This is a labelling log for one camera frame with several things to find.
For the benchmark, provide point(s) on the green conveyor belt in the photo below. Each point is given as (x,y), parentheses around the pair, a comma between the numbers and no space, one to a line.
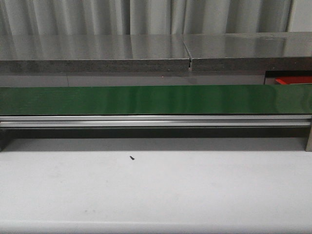
(157,100)

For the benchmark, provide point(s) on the grey stone counter slab right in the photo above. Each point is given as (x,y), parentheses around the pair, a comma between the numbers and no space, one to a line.
(290,51)

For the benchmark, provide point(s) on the grey stone counter slab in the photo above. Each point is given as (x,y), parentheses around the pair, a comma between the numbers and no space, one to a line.
(90,54)
(290,51)

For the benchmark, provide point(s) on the red plastic tray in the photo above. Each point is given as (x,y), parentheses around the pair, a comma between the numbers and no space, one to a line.
(294,80)

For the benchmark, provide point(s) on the grey stone counter slab left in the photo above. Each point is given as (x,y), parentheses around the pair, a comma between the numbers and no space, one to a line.
(90,54)

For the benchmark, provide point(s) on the white pleated curtain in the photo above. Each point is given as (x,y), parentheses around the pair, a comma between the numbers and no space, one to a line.
(136,17)

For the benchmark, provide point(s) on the aluminium conveyor frame rail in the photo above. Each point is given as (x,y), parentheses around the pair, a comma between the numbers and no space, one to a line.
(159,132)

